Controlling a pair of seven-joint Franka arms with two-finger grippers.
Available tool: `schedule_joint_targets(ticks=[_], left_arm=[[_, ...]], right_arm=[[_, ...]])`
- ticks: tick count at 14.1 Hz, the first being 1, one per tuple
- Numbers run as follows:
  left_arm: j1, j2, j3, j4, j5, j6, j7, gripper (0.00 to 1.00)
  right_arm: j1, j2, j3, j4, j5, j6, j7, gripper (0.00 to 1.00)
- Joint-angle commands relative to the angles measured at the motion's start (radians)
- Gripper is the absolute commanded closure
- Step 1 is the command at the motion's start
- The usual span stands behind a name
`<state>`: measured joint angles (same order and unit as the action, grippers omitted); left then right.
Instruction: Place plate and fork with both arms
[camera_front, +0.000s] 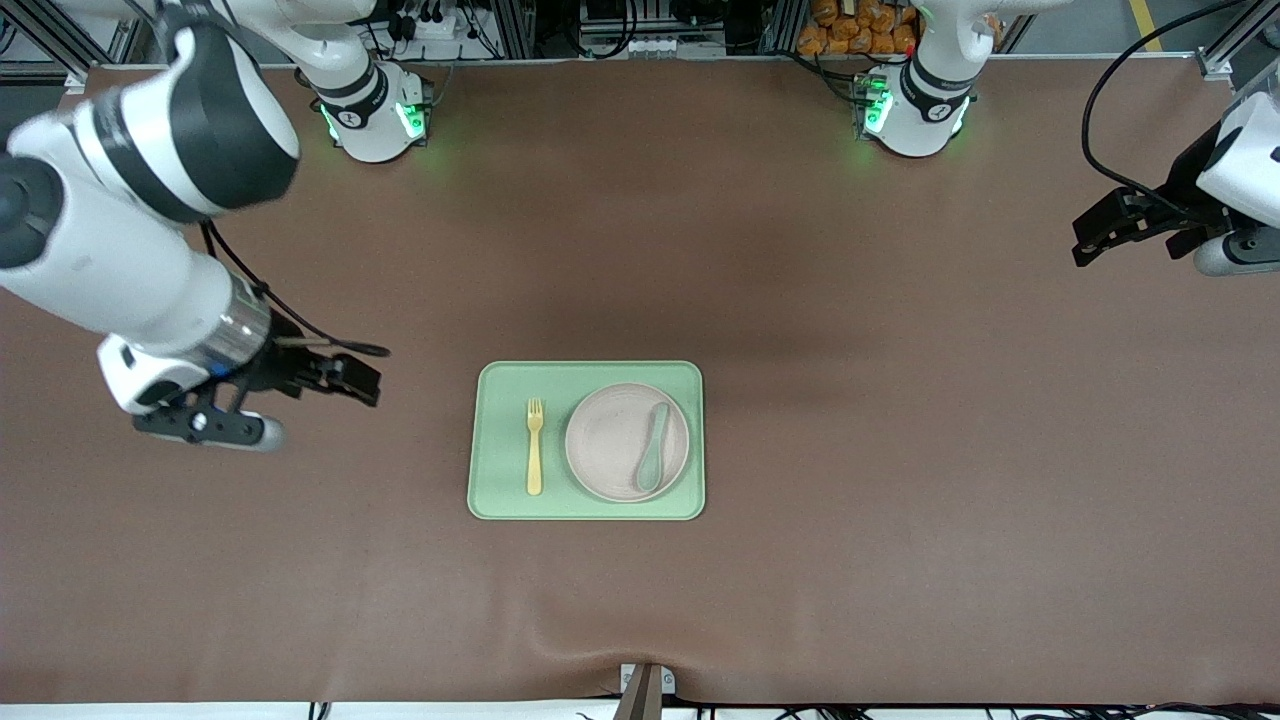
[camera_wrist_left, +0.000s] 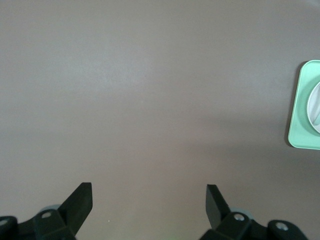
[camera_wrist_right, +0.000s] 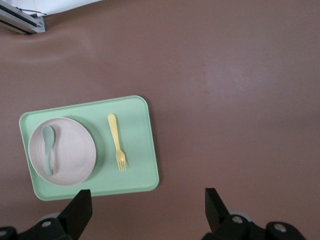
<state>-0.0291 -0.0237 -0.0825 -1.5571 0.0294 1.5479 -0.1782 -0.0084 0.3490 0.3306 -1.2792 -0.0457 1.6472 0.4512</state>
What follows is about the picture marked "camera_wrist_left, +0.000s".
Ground mint green rectangular tray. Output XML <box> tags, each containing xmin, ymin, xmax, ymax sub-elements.
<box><xmin>287</xmin><ymin>59</ymin><xmax>320</xmax><ymax>151</ymax></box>

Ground white speckled round plate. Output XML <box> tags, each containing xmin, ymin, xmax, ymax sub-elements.
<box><xmin>306</xmin><ymin>81</ymin><xmax>320</xmax><ymax>134</ymax></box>

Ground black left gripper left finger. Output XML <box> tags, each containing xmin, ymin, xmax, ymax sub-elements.
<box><xmin>0</xmin><ymin>182</ymin><xmax>94</xmax><ymax>240</ymax></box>

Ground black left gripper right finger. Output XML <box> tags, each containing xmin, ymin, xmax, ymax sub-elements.
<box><xmin>198</xmin><ymin>184</ymin><xmax>307</xmax><ymax>240</ymax></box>

